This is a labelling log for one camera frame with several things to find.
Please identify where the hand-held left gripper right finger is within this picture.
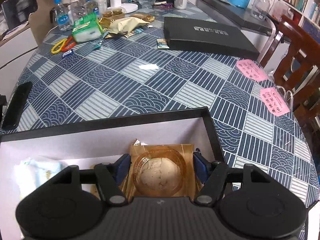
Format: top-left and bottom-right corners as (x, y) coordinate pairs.
(192, 149), (272, 207)

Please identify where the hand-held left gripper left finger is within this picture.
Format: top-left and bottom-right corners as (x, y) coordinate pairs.
(52, 153), (131, 207)

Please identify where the black box white inside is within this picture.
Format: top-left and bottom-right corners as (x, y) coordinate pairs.
(0, 107), (227, 240)

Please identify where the pale blue tissue pack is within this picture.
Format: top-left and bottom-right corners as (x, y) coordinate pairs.
(14, 156), (68, 200)

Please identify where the black gift box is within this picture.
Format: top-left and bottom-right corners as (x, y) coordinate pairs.
(163, 17), (260, 60)

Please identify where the blue checkered desktop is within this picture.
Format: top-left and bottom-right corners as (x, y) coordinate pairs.
(0, 0), (320, 240)

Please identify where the pink paper note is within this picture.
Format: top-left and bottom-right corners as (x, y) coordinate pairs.
(259, 87), (290, 117)
(236, 59), (268, 82)

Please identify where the black phone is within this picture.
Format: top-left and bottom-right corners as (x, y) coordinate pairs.
(4, 81), (33, 130)

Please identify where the beige paper packet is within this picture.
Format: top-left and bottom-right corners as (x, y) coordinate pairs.
(110, 17), (150, 34)

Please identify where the green tissue pack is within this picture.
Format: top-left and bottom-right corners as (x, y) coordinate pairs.
(72, 14), (103, 43)

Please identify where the dark wooden chair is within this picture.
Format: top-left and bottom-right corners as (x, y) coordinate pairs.
(260, 15), (320, 130)

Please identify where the gold wrapped pastry box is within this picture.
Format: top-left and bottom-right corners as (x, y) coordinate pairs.
(100, 9), (125, 27)

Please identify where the small fridge black top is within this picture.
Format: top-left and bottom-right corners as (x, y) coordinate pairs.
(196, 0), (284, 43)

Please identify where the white counter cabinet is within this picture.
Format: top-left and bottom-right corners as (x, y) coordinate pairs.
(0, 22), (39, 98)

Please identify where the blue label water bottle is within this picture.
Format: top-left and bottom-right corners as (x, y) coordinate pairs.
(86, 0), (100, 15)
(54, 0), (72, 32)

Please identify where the clear water jug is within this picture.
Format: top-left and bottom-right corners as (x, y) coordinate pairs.
(251, 0), (273, 20)

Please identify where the black water dispenser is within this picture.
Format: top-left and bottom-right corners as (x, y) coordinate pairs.
(1, 0), (38, 30)

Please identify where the white bookshelf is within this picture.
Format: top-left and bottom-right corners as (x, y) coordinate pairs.
(276, 0), (320, 34)

